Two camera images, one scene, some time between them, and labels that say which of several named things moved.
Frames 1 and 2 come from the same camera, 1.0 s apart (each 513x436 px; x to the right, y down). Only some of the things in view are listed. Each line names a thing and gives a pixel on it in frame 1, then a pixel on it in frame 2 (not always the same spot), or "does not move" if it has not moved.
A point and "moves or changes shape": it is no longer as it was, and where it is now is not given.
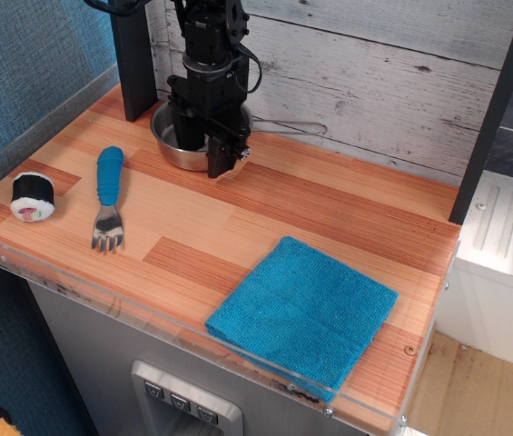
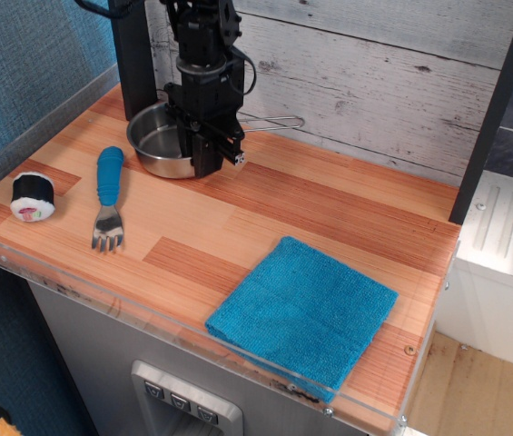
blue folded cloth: (303, 316) does not move
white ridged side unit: (495, 298) does not move
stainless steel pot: (163, 130) moves or changes shape
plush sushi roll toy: (33, 197) does not move
